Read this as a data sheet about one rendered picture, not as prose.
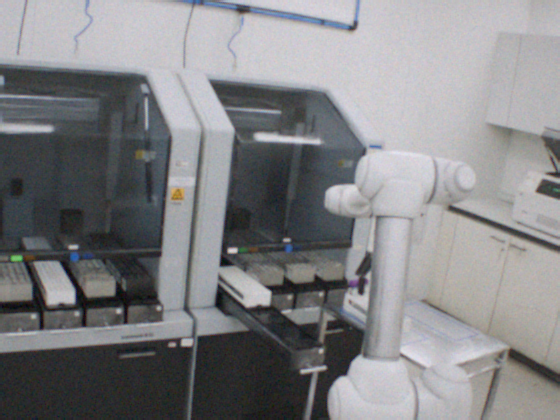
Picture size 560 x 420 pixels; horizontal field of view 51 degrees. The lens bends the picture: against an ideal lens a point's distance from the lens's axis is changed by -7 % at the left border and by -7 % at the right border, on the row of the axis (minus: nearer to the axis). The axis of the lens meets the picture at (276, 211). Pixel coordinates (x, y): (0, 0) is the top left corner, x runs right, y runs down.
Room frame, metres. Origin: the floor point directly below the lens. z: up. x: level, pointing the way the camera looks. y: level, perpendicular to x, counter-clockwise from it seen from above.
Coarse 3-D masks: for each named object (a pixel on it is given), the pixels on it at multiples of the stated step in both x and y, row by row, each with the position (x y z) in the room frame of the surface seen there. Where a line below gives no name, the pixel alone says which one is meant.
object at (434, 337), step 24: (336, 312) 2.20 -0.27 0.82; (408, 312) 2.28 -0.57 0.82; (432, 312) 2.31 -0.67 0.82; (408, 336) 2.04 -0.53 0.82; (432, 336) 2.07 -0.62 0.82; (456, 336) 2.09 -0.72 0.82; (480, 336) 2.11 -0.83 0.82; (408, 360) 1.87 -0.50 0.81; (432, 360) 1.86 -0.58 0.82; (456, 360) 1.88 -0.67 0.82; (504, 360) 2.04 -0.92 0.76; (312, 384) 2.25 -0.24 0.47
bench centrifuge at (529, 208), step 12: (552, 132) 3.96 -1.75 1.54; (552, 144) 4.04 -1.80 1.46; (528, 180) 3.95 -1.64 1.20; (540, 180) 3.88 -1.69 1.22; (552, 180) 3.81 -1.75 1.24; (516, 192) 3.97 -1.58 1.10; (528, 192) 3.88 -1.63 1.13; (540, 192) 3.81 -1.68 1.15; (552, 192) 3.74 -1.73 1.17; (516, 204) 3.95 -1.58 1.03; (528, 204) 3.86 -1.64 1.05; (540, 204) 3.78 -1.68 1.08; (552, 204) 3.70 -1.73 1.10; (516, 216) 3.93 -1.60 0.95; (528, 216) 3.85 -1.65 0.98; (540, 216) 3.76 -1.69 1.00; (552, 216) 3.68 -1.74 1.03; (540, 228) 3.74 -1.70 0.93; (552, 228) 3.66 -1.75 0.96
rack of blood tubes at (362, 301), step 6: (348, 294) 2.24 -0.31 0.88; (354, 294) 2.25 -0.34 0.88; (366, 294) 2.27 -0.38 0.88; (348, 300) 2.24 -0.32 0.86; (354, 300) 2.20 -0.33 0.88; (360, 300) 2.19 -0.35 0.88; (366, 300) 2.20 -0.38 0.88; (348, 306) 2.23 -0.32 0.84; (354, 306) 2.23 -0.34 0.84; (360, 306) 2.16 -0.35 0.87; (366, 306) 2.14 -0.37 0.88; (354, 312) 2.19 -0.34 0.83; (360, 312) 2.17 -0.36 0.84; (366, 312) 2.17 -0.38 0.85; (360, 318) 2.15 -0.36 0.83; (366, 318) 2.12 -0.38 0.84; (408, 318) 2.06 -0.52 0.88; (408, 324) 2.04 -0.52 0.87; (408, 330) 2.04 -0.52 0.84; (402, 336) 2.03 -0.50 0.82
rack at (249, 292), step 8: (224, 272) 2.36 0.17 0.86; (232, 272) 2.37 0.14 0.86; (240, 272) 2.39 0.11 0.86; (224, 280) 2.36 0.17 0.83; (232, 280) 2.28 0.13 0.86; (240, 280) 2.29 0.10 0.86; (248, 280) 2.30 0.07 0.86; (232, 288) 2.33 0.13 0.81; (240, 288) 2.20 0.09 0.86; (248, 288) 2.22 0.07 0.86; (256, 288) 2.23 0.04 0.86; (264, 288) 2.24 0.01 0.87; (240, 296) 2.27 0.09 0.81; (248, 296) 2.15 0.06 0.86; (256, 296) 2.17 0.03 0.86; (264, 296) 2.18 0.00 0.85; (248, 304) 2.15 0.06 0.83; (264, 304) 2.19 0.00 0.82
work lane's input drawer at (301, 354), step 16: (224, 304) 2.26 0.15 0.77; (240, 304) 2.17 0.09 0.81; (256, 304) 2.17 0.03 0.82; (240, 320) 2.14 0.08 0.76; (256, 320) 2.06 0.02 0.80; (272, 320) 2.09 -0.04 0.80; (288, 320) 2.09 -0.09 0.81; (272, 336) 1.95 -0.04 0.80; (288, 336) 1.96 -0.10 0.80; (304, 336) 1.98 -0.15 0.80; (288, 352) 1.86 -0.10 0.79; (304, 352) 1.87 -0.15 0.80; (320, 352) 1.90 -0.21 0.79; (320, 368) 1.85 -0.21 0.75
